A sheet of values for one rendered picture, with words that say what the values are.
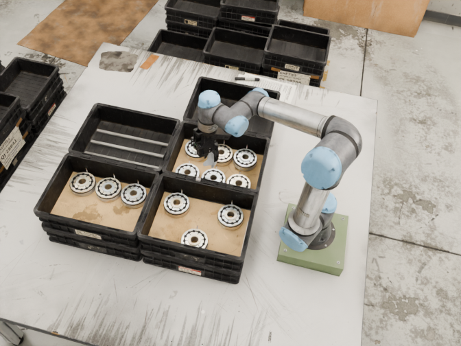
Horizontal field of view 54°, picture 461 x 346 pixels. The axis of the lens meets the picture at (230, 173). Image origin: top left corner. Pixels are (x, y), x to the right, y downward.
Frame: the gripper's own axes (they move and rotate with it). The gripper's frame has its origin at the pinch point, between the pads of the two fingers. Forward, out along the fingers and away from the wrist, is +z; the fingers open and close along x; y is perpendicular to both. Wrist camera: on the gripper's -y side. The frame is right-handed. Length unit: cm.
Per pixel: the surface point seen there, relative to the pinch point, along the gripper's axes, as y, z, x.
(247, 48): -100, 49, -113
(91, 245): 54, 20, 1
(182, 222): 20.5, 12.3, 14.0
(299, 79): -108, 45, -65
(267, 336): 12, 27, 65
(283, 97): -67, 20, -35
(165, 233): 28.2, 12.7, 14.9
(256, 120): -36.8, 9.4, -18.0
